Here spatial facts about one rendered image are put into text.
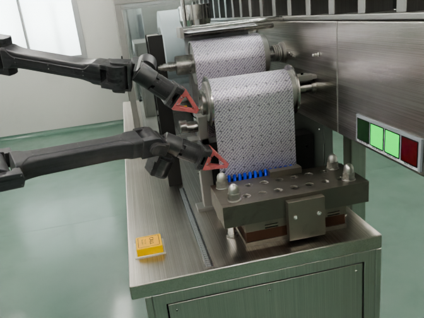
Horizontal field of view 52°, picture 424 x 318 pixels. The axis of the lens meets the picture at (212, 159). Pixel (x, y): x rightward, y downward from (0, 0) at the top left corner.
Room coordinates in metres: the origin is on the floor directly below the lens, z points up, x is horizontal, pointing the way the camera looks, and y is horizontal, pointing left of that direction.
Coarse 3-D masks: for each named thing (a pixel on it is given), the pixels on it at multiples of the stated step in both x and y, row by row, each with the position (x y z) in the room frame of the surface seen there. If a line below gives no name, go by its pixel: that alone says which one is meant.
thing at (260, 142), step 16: (288, 112) 1.22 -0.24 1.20; (224, 128) 1.19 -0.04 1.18; (240, 128) 1.20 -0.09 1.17; (256, 128) 1.21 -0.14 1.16; (272, 128) 1.22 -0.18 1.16; (288, 128) 1.22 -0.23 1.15; (224, 144) 1.19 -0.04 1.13; (240, 144) 1.20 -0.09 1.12; (256, 144) 1.21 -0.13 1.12; (272, 144) 1.22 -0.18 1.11; (288, 144) 1.22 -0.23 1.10; (240, 160) 1.20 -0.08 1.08; (256, 160) 1.21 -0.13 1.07; (272, 160) 1.22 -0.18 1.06; (288, 160) 1.22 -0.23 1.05
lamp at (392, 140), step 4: (388, 132) 0.90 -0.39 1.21; (392, 132) 0.89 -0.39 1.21; (388, 136) 0.90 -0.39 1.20; (392, 136) 0.89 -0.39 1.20; (396, 136) 0.87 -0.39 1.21; (388, 140) 0.90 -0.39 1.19; (392, 140) 0.89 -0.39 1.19; (396, 140) 0.87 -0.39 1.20; (388, 144) 0.90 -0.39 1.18; (392, 144) 0.89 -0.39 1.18; (396, 144) 0.87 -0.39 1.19; (388, 148) 0.90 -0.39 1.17; (392, 148) 0.88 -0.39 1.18; (396, 148) 0.87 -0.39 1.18; (388, 152) 0.90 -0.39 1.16; (392, 152) 0.88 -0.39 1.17; (396, 152) 0.87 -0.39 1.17; (396, 156) 0.87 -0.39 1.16
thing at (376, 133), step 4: (372, 124) 0.97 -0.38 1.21; (372, 128) 0.97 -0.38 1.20; (376, 128) 0.95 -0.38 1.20; (380, 128) 0.93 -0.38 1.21; (372, 132) 0.96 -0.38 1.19; (376, 132) 0.95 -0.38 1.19; (380, 132) 0.93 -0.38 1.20; (372, 136) 0.96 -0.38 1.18; (376, 136) 0.95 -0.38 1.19; (380, 136) 0.93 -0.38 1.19; (372, 140) 0.96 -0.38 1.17; (376, 140) 0.95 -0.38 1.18; (380, 140) 0.93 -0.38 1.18; (372, 144) 0.96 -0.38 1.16; (376, 144) 0.95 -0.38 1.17; (380, 144) 0.93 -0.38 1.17; (380, 148) 0.93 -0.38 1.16
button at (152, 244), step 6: (156, 234) 1.09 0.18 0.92; (138, 240) 1.06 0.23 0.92; (144, 240) 1.06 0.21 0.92; (150, 240) 1.06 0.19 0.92; (156, 240) 1.05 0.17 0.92; (138, 246) 1.03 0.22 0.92; (144, 246) 1.03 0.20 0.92; (150, 246) 1.03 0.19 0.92; (156, 246) 1.02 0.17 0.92; (162, 246) 1.03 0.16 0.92; (138, 252) 1.02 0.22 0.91; (144, 252) 1.02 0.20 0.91; (150, 252) 1.02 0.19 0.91; (156, 252) 1.02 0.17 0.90
